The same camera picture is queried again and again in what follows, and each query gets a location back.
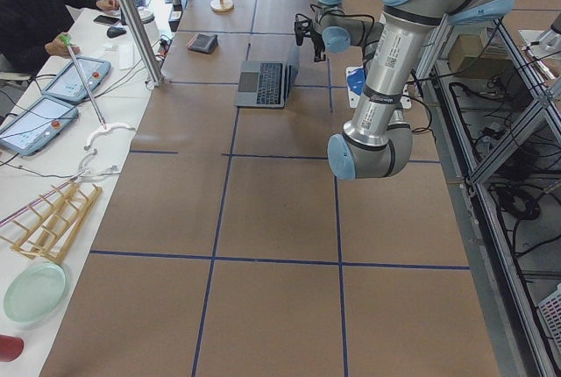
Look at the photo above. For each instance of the seated person in black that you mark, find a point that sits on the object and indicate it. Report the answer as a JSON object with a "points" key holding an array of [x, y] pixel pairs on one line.
{"points": [[31, 29]]}

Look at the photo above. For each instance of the long reach stick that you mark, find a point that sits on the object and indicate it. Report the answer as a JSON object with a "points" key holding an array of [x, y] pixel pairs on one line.
{"points": [[65, 39]]}

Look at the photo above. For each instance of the upper teach pendant tablet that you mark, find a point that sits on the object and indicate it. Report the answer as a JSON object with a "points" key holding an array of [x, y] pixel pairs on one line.
{"points": [[67, 84]]}

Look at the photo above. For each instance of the green glass plate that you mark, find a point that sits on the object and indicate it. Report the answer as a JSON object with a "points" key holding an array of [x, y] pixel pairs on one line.
{"points": [[35, 293]]}

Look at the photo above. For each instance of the metal equipment rack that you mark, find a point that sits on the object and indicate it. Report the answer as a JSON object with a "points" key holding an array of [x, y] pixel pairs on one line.
{"points": [[494, 95]]}

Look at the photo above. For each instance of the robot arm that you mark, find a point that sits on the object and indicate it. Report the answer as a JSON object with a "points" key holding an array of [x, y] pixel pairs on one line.
{"points": [[377, 141], [332, 30]]}

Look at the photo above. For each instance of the grey laptop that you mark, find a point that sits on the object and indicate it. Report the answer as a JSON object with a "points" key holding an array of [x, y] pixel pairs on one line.
{"points": [[267, 84]]}

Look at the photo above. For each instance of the lower teach pendant tablet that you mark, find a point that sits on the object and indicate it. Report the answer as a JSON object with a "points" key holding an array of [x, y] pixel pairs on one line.
{"points": [[35, 128]]}

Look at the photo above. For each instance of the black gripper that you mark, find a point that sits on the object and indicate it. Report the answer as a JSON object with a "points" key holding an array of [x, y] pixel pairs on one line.
{"points": [[316, 38]]}

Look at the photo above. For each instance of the aluminium frame post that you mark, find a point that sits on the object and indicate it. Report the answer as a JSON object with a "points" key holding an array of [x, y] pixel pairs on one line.
{"points": [[144, 45]]}

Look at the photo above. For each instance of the white curved bracket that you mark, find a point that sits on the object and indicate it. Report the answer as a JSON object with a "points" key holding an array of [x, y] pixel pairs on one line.
{"points": [[104, 129]]}

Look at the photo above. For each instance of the teach pendant tablet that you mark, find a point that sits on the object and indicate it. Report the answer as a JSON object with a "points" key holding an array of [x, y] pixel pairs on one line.
{"points": [[67, 84], [35, 128]]}

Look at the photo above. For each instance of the white plastic basket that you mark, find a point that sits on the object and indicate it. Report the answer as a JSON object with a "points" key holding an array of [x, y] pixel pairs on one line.
{"points": [[550, 309]]}

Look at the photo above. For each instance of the dark grey pouch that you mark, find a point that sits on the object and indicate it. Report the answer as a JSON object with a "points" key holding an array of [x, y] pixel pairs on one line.
{"points": [[203, 43]]}

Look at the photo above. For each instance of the black smartphone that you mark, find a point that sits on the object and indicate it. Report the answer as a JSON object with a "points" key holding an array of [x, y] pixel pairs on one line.
{"points": [[106, 20]]}

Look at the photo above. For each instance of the black computer mouse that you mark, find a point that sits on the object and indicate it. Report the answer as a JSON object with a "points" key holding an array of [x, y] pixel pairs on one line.
{"points": [[115, 31]]}

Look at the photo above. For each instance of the red cup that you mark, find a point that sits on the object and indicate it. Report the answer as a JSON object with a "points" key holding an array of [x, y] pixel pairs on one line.
{"points": [[11, 347]]}

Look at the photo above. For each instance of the wooden dish rack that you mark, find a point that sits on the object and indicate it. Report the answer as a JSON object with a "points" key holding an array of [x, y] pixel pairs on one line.
{"points": [[48, 226]]}

